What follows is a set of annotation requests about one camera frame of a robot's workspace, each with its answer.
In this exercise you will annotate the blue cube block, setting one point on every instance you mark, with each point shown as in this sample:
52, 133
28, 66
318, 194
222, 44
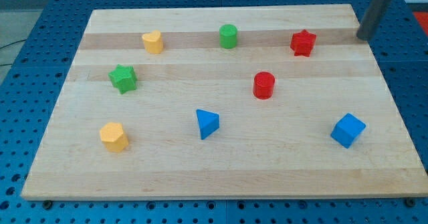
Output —
347, 130

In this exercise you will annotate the blue triangle block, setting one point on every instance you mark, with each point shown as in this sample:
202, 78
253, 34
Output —
208, 122

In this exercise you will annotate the red star block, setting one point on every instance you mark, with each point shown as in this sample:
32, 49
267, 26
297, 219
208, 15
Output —
302, 43

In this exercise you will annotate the green cylinder block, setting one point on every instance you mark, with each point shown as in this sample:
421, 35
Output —
228, 36

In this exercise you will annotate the yellow hexagon block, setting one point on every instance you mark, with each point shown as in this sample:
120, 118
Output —
114, 137

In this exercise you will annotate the red cylinder block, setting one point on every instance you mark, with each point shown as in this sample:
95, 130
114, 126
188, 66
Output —
263, 85

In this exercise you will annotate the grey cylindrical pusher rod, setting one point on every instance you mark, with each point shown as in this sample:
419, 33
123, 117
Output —
371, 19

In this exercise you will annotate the green star block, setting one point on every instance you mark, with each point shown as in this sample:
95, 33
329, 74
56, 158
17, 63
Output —
123, 78

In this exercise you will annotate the yellow heart block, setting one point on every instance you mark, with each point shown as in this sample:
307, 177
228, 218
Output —
153, 42

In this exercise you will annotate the wooden board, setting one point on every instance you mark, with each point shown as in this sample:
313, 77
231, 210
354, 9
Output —
277, 148

